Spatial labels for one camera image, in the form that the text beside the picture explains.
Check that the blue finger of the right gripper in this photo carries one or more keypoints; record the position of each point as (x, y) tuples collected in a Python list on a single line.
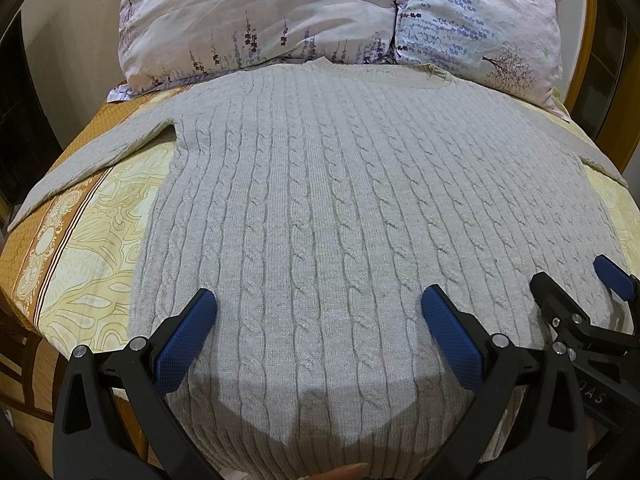
[(571, 324), (625, 285)]

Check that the pink floral pillow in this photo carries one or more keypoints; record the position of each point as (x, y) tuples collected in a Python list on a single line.
[(164, 44)]

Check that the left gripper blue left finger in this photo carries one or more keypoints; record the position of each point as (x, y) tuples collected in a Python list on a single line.
[(90, 438)]

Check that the white lavender print pillow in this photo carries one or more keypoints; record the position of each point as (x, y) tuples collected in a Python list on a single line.
[(513, 46)]

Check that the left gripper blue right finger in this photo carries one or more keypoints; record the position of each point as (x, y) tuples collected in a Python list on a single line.
[(526, 420)]

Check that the wooden headboard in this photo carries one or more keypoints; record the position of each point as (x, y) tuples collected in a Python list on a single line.
[(600, 88)]

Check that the yellow patterned bedspread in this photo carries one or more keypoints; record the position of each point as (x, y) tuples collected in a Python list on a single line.
[(85, 259)]

